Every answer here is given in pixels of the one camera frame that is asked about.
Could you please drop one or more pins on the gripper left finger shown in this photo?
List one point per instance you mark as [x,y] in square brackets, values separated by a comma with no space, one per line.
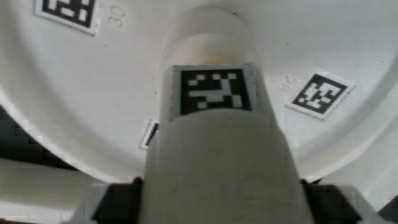
[110,204]

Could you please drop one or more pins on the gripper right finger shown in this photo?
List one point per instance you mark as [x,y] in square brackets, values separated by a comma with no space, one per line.
[337,205]

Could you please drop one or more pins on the white cylindrical table leg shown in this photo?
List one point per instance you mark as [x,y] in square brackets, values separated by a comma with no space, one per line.
[220,176]

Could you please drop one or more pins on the white round table top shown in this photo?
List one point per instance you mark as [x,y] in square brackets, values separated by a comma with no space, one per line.
[87,49]

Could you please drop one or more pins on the white front fence rail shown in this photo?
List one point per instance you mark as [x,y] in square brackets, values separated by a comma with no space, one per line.
[41,192]

